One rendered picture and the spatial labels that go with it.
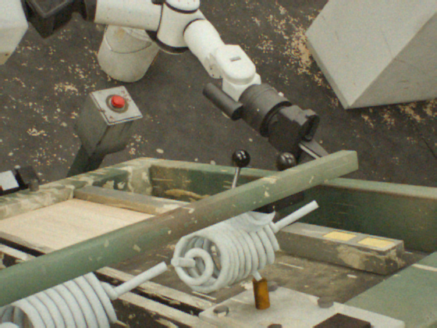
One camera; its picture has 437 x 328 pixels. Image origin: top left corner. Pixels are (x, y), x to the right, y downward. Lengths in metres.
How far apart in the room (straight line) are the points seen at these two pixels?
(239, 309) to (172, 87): 2.78
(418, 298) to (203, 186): 1.05
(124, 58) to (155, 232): 2.73
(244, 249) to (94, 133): 1.35
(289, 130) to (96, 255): 0.85
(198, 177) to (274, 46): 2.40
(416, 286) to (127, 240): 0.37
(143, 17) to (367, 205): 0.65
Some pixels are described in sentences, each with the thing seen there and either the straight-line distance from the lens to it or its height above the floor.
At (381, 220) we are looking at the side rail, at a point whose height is 1.47.
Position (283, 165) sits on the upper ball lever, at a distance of 1.24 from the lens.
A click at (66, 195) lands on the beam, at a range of 1.78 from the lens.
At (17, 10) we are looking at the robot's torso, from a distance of 1.51.
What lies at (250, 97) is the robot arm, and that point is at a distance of 1.37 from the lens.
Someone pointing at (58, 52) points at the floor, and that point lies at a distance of 3.37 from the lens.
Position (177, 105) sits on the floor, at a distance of 3.40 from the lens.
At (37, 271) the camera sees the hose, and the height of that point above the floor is 1.91.
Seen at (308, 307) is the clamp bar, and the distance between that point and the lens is 0.73.
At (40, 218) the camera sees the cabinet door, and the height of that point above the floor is 0.95.
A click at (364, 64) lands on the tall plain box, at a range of 3.87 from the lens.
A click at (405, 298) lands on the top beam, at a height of 1.84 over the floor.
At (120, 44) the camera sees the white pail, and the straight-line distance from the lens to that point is 3.22.
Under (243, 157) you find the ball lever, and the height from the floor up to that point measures 1.43.
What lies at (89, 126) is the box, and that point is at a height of 0.84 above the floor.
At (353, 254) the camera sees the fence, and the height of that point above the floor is 1.59.
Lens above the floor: 2.35
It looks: 46 degrees down
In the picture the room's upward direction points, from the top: 37 degrees clockwise
